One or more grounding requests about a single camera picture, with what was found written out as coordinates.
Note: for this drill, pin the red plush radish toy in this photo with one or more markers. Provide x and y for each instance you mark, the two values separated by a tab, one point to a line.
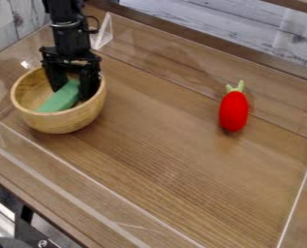
234	108

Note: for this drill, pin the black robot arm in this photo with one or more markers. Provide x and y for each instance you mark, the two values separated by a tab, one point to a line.
64	11

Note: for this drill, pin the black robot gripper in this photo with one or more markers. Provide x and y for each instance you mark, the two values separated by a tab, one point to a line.
70	55

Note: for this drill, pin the clear acrylic tray wall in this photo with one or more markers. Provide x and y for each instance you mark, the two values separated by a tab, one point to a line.
92	213

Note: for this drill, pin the black table leg bracket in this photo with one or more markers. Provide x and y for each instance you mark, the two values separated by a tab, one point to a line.
29	234

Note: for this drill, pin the clear acrylic corner bracket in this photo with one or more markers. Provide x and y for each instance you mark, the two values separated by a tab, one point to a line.
104	36

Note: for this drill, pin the brown wooden bowl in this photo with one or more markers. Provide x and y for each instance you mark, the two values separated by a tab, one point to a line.
56	112

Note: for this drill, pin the green rectangular block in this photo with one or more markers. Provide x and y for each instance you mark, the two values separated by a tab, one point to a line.
64	99

